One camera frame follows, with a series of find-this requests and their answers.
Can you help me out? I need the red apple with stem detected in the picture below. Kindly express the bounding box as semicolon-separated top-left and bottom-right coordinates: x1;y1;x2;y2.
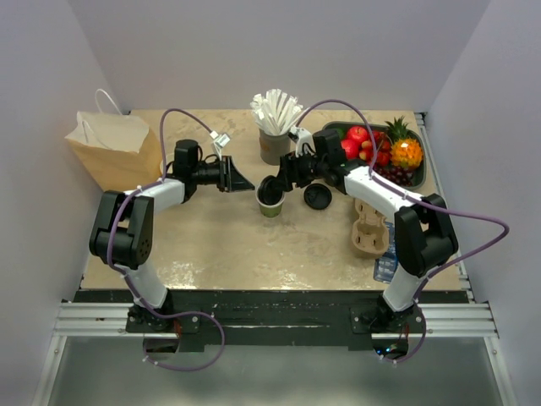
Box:
346;126;370;144

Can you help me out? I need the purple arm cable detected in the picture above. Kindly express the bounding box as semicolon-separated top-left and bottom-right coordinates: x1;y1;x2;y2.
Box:
106;107;227;372
291;98;510;365

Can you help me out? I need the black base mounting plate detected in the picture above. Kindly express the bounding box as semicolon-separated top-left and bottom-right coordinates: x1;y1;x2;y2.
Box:
68;289;468;352

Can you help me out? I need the white wrapped straws bundle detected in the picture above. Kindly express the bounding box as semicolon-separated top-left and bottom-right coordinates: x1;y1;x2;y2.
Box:
250;89;305;136

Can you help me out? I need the grey straw holder cup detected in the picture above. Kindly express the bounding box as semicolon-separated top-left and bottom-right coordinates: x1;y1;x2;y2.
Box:
259;129;292;166

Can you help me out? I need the brown paper bag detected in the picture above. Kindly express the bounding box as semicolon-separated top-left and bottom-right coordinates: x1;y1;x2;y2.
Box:
65;110;164;191

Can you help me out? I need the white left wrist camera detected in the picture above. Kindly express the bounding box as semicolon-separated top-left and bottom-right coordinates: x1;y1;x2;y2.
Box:
210;131;231;159

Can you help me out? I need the green paper coffee cup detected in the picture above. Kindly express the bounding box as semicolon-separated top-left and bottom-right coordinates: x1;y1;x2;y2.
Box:
255;194;285;218

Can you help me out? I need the black coffee cup lid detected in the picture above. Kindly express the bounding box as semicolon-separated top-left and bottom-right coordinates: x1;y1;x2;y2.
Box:
303;184;332;211

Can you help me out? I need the grey fruit tray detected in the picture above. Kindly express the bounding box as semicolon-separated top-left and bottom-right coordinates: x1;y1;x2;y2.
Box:
324;121;426;190

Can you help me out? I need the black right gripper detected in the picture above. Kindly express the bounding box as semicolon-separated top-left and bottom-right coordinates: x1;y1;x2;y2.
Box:
272;147;328;193

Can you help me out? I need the red apple front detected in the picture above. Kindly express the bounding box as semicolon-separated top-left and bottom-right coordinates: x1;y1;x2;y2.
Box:
341;139;359;160

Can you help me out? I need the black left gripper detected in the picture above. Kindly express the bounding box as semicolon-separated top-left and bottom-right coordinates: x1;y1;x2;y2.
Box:
192;156;254;193

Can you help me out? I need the blue razor blister pack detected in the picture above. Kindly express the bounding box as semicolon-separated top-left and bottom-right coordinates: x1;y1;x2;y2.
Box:
373;222;398;283

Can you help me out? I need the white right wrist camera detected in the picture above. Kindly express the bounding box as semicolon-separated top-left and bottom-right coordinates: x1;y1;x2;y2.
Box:
288;125;314;156

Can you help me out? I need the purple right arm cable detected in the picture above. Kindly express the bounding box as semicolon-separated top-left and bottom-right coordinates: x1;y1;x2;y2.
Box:
291;98;510;365

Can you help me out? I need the dark purple grape bunch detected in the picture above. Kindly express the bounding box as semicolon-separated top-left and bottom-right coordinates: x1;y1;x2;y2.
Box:
374;165;413;188

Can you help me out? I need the small orange pineapple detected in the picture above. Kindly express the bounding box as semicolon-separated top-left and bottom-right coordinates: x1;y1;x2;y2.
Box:
385;117;424;171

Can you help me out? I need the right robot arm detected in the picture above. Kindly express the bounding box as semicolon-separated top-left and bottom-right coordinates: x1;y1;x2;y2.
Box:
258;126;458;332

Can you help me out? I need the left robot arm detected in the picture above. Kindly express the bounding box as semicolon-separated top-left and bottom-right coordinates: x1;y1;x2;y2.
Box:
89;140;254;332

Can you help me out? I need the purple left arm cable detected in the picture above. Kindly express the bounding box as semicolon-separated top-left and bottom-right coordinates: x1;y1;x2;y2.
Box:
106;107;227;372

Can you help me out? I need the brown pulp cup carrier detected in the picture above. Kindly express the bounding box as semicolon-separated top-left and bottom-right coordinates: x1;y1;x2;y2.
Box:
351;199;390;260

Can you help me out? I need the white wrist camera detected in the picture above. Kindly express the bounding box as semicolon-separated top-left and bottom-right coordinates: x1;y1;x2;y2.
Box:
288;125;314;156
210;131;231;159

